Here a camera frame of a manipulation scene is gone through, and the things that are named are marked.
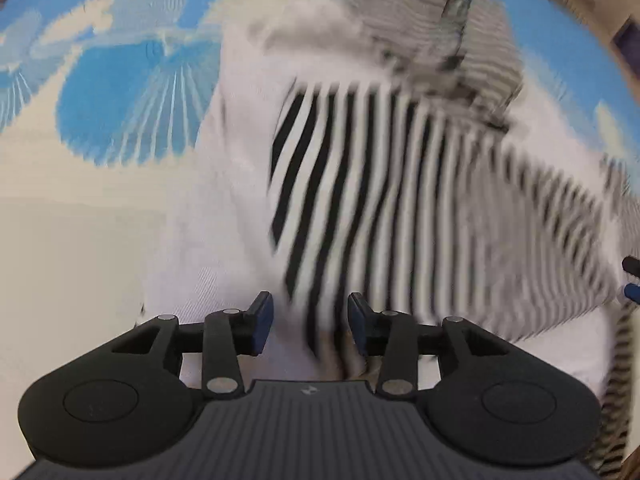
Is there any black white striped garment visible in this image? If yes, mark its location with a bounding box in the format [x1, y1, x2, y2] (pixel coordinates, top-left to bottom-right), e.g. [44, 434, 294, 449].
[141, 0, 639, 479]

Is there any blue white patterned bedsheet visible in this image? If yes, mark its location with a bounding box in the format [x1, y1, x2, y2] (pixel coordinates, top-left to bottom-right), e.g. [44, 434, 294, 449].
[0, 0, 640, 411]

